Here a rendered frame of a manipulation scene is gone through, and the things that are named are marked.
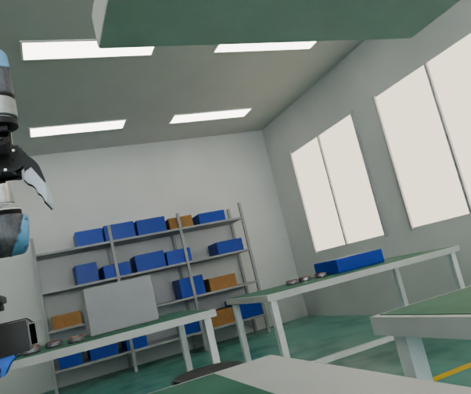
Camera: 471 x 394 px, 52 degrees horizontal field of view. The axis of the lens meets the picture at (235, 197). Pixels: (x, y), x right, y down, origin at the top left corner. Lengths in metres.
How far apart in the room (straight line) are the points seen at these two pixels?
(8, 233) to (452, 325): 1.16
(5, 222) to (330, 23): 1.16
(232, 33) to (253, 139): 8.12
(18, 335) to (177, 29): 1.24
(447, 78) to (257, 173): 4.07
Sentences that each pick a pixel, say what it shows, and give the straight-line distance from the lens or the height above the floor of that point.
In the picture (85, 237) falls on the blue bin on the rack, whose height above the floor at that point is 1.89.
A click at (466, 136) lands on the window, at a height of 1.72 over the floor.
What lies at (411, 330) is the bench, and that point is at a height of 0.72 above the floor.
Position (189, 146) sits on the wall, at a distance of 8.16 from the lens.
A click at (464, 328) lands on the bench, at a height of 0.72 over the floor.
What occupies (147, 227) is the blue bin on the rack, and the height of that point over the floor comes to 1.88.
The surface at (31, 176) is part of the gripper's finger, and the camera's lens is 1.04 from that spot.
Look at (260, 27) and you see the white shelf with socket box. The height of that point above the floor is 1.17.
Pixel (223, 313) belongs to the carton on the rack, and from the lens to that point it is 7.29.
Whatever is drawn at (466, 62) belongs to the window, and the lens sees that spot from 5.23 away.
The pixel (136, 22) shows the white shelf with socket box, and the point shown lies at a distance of 0.44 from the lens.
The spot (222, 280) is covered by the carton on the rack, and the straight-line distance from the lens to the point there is 7.31.
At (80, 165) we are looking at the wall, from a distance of 7.76.
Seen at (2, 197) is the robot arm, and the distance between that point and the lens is 1.52.
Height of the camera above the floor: 0.95
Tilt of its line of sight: 9 degrees up
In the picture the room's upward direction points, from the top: 13 degrees counter-clockwise
